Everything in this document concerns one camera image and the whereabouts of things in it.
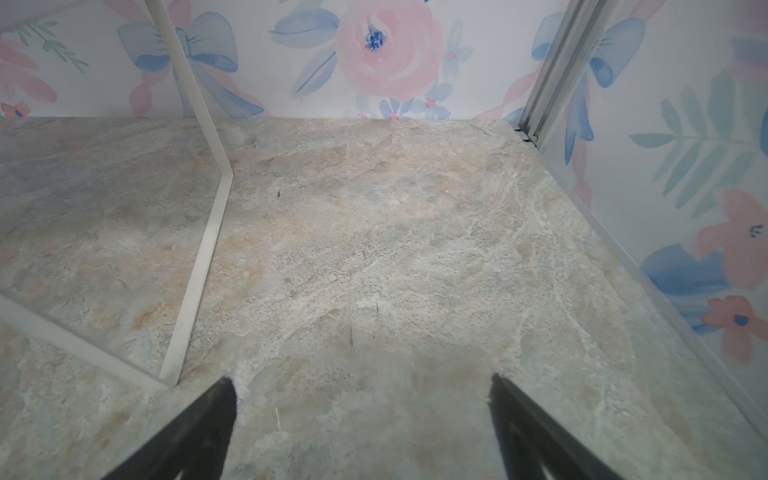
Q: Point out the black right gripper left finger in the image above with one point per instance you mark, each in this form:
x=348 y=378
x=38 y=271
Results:
x=193 y=445

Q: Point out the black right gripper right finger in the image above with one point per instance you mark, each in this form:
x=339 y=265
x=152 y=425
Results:
x=533 y=445

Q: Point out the aluminium corner post right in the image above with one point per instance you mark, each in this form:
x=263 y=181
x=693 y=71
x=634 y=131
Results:
x=575 y=39

